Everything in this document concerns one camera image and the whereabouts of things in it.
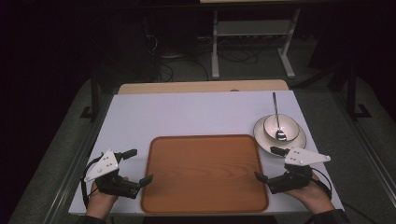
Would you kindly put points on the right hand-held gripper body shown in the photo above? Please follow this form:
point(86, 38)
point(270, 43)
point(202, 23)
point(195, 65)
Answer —
point(292, 179)

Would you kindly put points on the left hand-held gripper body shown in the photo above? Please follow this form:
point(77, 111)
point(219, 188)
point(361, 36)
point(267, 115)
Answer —
point(104, 165)

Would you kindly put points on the metal spoon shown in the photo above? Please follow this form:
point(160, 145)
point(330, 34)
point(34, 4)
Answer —
point(280, 134)

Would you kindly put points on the white plate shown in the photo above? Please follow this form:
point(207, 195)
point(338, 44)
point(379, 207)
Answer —
point(295, 143)

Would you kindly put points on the white bowl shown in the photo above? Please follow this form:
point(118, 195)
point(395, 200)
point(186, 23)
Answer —
point(288, 124)

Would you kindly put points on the orange wooden tray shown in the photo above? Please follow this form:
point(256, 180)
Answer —
point(204, 174)

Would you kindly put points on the person's right hand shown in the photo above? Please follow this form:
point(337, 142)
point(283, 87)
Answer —
point(311, 196)

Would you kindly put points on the person's left hand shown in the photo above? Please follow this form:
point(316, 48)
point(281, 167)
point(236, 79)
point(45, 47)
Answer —
point(99, 202)

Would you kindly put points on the white board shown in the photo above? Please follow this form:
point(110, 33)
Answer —
point(186, 115)

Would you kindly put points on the black metal stand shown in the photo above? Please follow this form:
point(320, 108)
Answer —
point(94, 93)
point(351, 93)

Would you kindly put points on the light wooden table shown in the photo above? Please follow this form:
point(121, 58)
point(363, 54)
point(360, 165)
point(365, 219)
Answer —
point(202, 86)

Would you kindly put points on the white metal stand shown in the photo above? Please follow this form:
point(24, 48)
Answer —
point(252, 28)

